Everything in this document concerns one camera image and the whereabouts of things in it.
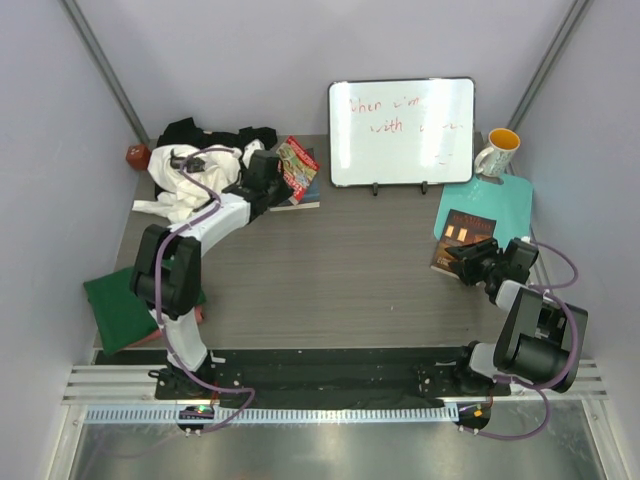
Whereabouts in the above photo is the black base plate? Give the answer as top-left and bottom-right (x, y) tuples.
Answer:
(149, 347), (510, 410)

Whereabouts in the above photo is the red Treehouse book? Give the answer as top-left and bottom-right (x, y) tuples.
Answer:
(275, 135), (320, 206)

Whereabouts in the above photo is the blue Nineteen Eighty-Four book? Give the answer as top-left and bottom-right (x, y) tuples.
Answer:
(268, 147), (321, 212)

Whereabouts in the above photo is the brown Edward Tulane book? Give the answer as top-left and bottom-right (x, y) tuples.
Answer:
(430, 209), (497, 277)

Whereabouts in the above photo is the white t-shirt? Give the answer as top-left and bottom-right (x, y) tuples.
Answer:
(132, 139), (264, 224)

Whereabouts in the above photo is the black t-shirt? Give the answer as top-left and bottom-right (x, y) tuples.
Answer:
(152, 117), (279, 201)

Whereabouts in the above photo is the left aluminium frame post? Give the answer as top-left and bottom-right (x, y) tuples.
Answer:
(58, 0), (150, 145)

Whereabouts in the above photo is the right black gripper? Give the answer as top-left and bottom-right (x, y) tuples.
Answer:
(445, 237), (504, 286)

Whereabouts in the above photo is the teal cutting board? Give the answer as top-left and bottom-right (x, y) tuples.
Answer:
(433, 174), (533, 247)

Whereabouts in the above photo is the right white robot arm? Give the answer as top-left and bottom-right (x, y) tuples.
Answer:
(446, 237), (588, 395)

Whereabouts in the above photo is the folded green t-shirt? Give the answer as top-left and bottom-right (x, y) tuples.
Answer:
(82, 267), (207, 356)

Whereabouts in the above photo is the slotted cable duct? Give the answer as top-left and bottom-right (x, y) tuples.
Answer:
(85, 403), (459, 425)

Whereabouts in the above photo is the folded pink t-shirt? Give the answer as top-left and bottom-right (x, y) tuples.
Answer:
(129, 305), (204, 348)

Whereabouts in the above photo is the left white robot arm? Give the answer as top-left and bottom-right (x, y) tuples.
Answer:
(130, 150), (293, 399)

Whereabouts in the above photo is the right aluminium frame post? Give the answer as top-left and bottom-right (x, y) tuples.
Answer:
(507, 0), (593, 131)

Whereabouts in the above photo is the aluminium frame post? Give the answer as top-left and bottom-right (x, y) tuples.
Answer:
(507, 0), (593, 131)
(58, 0), (150, 145)

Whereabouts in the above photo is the white mug yellow inside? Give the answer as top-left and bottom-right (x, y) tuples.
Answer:
(474, 128), (521, 178)

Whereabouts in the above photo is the red cube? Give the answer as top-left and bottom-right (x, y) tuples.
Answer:
(125, 144), (151, 171)

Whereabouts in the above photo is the white whiteboard with writing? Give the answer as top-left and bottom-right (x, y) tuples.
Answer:
(328, 77), (476, 187)

